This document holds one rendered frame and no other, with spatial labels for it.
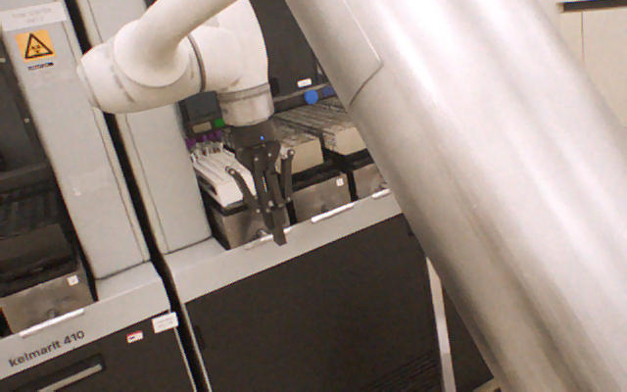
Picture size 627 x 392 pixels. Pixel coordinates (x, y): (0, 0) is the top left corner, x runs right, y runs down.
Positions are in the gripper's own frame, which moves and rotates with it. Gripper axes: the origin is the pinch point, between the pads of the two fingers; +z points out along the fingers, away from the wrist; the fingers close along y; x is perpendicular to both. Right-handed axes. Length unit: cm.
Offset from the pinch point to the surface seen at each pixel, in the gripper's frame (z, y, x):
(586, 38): 13, -229, -114
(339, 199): 4.6, -19.2, -11.6
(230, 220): 0.5, 5.3, -11.7
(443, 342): 33.0, -25.4, 10.6
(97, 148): -19.1, 24.1, -20.7
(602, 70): 30, -229, -105
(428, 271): 16.1, -24.5, 10.5
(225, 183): -6.0, 3.4, -15.4
